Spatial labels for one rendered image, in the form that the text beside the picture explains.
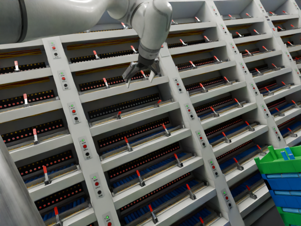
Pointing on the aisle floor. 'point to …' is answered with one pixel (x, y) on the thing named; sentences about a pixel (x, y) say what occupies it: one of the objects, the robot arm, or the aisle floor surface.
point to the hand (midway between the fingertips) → (139, 82)
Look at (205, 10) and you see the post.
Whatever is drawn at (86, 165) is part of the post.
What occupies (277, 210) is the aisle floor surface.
